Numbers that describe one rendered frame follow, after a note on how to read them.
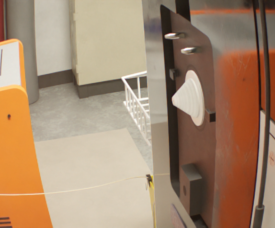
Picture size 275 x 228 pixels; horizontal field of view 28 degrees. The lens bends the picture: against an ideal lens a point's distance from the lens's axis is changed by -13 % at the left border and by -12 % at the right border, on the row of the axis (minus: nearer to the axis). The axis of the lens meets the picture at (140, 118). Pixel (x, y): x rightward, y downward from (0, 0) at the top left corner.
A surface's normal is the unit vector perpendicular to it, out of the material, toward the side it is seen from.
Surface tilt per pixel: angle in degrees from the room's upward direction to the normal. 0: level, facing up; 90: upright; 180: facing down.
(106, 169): 0
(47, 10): 90
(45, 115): 0
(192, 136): 90
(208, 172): 90
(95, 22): 90
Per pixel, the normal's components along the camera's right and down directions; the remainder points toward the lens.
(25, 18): 0.59, 0.29
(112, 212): -0.07, -0.91
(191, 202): 0.24, 0.38
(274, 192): -0.97, 0.15
